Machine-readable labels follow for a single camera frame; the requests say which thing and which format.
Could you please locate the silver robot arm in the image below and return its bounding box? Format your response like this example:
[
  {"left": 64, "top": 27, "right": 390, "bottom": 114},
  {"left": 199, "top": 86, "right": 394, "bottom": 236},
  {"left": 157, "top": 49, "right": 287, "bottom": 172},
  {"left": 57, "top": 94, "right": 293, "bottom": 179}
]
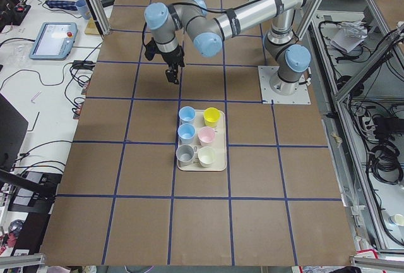
[{"left": 145, "top": 0, "right": 320, "bottom": 96}]

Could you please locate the grey plastic cup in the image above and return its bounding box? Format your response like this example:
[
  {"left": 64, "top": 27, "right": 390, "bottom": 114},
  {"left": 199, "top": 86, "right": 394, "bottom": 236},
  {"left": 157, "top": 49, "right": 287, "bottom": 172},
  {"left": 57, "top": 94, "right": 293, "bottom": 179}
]
[{"left": 175, "top": 145, "right": 194, "bottom": 164}]

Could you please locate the blue cup on desk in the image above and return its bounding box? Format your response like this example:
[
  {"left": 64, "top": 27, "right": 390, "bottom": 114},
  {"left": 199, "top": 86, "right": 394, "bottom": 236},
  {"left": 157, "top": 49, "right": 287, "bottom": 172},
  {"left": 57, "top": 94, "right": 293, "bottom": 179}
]
[{"left": 75, "top": 0, "right": 92, "bottom": 20}]

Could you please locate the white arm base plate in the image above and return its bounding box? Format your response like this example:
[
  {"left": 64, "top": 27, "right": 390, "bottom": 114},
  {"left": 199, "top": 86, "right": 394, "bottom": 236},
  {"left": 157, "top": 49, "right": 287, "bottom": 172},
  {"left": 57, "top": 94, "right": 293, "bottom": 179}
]
[{"left": 258, "top": 66, "right": 311, "bottom": 105}]

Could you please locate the blue plastic cup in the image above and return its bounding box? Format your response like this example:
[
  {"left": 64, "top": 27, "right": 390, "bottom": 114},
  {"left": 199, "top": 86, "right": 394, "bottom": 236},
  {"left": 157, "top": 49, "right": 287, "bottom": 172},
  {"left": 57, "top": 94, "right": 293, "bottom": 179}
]
[{"left": 177, "top": 123, "right": 196, "bottom": 144}]

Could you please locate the cream plastic cup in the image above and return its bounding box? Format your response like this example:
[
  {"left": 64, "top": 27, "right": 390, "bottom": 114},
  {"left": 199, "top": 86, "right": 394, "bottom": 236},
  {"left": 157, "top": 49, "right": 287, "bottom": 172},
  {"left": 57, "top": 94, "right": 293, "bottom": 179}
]
[{"left": 198, "top": 146, "right": 216, "bottom": 167}]

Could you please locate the near blue teach pendant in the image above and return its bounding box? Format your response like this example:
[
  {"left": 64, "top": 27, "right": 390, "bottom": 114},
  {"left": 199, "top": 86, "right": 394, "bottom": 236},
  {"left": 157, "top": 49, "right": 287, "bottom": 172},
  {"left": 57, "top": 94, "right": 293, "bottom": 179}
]
[{"left": 28, "top": 22, "right": 78, "bottom": 61}]

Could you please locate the yellow plastic cup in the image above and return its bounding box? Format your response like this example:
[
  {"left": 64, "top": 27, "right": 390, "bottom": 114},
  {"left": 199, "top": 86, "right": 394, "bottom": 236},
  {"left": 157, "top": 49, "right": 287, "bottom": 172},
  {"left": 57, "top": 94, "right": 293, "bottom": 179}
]
[{"left": 203, "top": 107, "right": 220, "bottom": 128}]

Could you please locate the wooden mug tree stand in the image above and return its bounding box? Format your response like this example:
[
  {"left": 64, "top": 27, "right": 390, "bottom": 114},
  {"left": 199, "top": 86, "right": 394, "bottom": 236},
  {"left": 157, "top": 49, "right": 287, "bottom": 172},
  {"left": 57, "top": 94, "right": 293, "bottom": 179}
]
[{"left": 85, "top": 0, "right": 111, "bottom": 38}]

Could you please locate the light blue cup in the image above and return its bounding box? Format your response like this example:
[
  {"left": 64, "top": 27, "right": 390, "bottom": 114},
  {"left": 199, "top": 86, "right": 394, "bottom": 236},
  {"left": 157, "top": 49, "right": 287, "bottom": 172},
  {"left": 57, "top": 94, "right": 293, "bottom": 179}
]
[{"left": 179, "top": 106, "right": 196, "bottom": 124}]

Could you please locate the black power adapter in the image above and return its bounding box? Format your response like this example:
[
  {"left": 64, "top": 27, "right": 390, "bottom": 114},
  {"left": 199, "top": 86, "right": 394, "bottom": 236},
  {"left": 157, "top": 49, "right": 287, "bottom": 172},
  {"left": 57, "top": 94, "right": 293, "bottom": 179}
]
[{"left": 101, "top": 0, "right": 115, "bottom": 8}]

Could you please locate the pink plastic cup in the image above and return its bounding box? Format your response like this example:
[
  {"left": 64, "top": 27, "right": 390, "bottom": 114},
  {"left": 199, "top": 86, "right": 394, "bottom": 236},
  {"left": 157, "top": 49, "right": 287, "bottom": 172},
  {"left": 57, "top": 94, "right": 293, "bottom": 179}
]
[{"left": 198, "top": 126, "right": 216, "bottom": 147}]

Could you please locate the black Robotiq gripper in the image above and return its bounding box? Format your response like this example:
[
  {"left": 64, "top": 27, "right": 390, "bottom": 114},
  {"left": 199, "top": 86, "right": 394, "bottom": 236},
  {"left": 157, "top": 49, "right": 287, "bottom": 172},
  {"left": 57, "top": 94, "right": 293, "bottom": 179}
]
[{"left": 159, "top": 45, "right": 185, "bottom": 85}]

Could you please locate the blue plaid pencil case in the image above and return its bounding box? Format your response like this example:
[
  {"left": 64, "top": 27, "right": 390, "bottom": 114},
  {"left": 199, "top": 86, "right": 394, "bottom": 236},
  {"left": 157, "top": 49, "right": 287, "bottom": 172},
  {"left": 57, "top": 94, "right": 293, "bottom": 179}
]
[{"left": 45, "top": 0, "right": 78, "bottom": 11}]

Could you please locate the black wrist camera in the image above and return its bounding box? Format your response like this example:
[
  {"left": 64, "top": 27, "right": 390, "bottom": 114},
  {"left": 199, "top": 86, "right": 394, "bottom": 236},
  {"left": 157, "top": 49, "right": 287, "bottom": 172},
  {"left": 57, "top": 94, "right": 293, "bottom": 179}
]
[{"left": 145, "top": 38, "right": 158, "bottom": 61}]

